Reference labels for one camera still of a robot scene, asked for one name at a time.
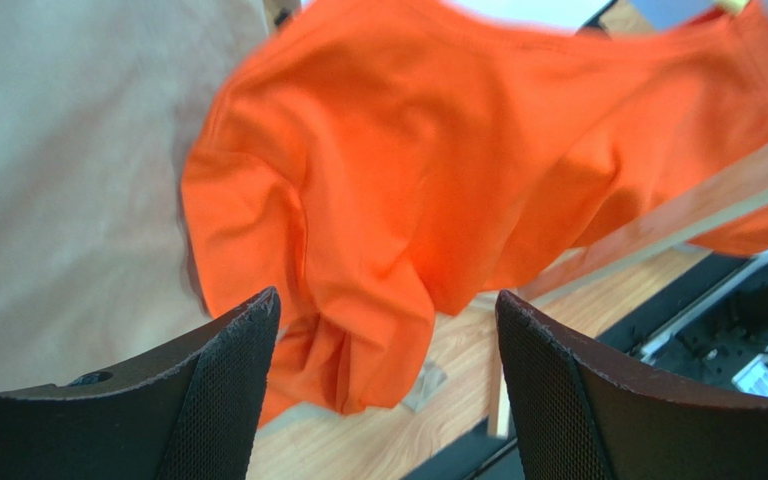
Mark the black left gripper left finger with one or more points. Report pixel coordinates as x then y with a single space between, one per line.
187 409

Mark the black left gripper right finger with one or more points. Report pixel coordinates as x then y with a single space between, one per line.
583 410

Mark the orange t-shirt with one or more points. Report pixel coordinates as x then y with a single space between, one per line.
379 162

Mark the yellow hanger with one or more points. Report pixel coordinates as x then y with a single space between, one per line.
733 7

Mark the beige t-shirt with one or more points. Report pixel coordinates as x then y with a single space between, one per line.
100 102

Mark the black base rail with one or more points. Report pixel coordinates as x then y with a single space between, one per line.
709 326

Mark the wooden clothes rack frame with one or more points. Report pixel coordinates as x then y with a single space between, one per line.
736 191

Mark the white whiteboard black frame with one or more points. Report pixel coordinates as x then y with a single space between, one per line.
558 15

